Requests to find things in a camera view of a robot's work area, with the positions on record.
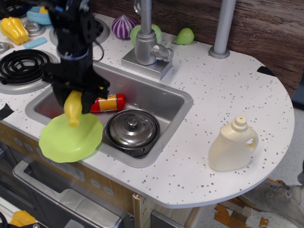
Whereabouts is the red toy ketchup bottle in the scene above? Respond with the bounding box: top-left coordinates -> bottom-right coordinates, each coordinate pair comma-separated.
90,94 -> 125,113

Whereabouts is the steel pot with lid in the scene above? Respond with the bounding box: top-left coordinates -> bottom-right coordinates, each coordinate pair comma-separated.
104,104 -> 161,158

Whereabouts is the black far stove burner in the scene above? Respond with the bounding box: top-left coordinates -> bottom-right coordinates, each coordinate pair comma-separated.
0,0 -> 28,19

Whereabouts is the light green plastic plate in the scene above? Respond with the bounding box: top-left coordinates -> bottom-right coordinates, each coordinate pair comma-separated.
38,114 -> 104,163

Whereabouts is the silver toy faucet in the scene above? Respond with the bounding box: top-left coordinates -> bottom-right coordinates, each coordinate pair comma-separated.
121,0 -> 174,80

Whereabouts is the grey sneaker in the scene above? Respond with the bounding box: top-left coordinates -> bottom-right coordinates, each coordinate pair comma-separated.
242,180 -> 304,228

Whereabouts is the yellow toy bell pepper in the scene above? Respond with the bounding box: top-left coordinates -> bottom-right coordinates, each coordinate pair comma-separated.
0,17 -> 29,45

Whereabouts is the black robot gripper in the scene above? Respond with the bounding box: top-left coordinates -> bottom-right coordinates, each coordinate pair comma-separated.
42,51 -> 110,114

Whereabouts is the black rear stove burner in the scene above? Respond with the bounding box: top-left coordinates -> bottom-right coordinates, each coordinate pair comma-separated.
95,19 -> 110,44

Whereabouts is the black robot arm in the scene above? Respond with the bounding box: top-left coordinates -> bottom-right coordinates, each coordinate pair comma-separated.
26,0 -> 110,114

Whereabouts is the grey metal pole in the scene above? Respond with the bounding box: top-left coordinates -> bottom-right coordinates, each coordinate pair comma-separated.
209,0 -> 236,59

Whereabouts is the yellow toy banana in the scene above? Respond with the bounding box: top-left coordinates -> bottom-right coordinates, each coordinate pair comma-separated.
64,90 -> 82,128

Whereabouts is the yellow object bottom left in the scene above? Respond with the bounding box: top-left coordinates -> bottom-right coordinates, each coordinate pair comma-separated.
9,210 -> 36,227

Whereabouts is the yellow toy corn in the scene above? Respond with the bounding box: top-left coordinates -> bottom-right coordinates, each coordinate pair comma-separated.
39,6 -> 48,14

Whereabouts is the black front stove burner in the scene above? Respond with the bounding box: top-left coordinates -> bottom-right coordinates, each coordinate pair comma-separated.
0,49 -> 57,85

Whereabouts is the cream plastic detergent jug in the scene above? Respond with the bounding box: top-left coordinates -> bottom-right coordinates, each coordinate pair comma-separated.
208,115 -> 259,171

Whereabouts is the light blue toy handle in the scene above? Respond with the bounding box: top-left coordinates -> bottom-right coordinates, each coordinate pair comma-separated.
22,37 -> 47,49

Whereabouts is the green toy cup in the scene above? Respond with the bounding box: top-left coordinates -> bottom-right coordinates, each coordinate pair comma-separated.
130,24 -> 162,46

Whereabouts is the purple striped toy onion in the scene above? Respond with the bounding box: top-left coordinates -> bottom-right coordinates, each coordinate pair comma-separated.
112,15 -> 137,39

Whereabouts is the silver stove knob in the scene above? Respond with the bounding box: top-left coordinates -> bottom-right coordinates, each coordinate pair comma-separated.
25,22 -> 46,37

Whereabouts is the black stove burner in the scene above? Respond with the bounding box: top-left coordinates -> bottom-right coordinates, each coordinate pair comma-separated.
95,19 -> 110,44
0,49 -> 57,85
0,0 -> 28,19

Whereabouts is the light blue plastic bowl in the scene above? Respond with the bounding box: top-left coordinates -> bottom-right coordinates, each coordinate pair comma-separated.
26,6 -> 51,25

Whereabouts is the green toy pear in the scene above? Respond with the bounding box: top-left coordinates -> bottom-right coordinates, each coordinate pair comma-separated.
173,28 -> 195,45

